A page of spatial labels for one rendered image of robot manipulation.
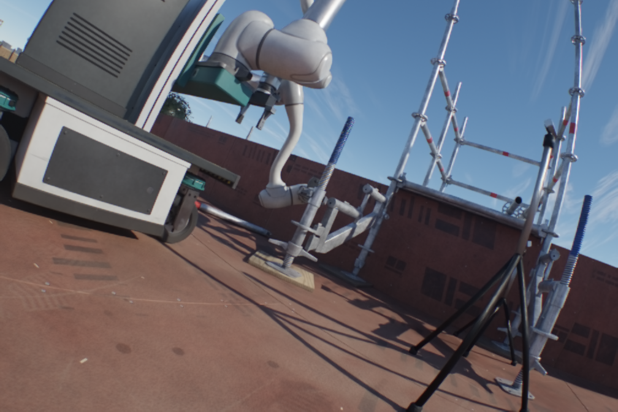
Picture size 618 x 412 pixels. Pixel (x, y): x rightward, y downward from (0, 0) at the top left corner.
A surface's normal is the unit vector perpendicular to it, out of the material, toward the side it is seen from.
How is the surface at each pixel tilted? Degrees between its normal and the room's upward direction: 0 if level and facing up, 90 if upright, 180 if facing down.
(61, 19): 90
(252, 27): 86
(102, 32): 90
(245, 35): 91
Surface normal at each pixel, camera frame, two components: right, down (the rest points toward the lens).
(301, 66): -0.10, 0.59
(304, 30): 0.10, -0.32
